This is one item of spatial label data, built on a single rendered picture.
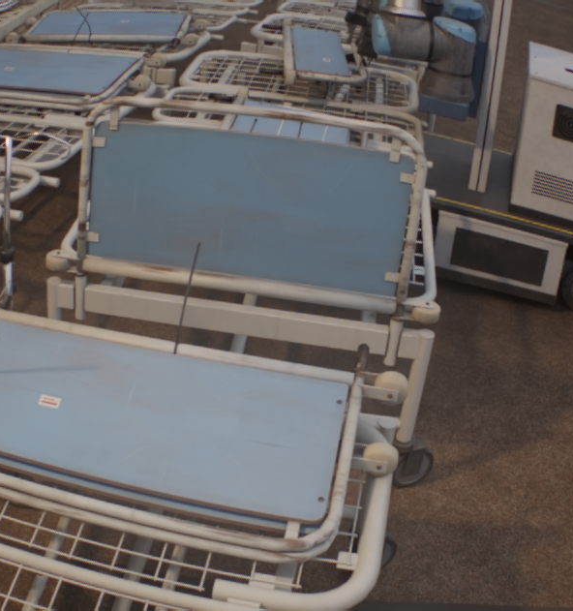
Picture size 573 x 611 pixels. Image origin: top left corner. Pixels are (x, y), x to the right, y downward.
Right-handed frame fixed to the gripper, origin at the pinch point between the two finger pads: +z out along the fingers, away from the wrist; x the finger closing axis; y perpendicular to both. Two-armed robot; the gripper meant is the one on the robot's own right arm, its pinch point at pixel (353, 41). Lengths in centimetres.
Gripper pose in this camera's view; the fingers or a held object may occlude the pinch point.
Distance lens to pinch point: 396.2
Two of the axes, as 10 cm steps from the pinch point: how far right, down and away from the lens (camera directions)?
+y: 0.2, 5.2, -8.6
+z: -3.0, 8.2, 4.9
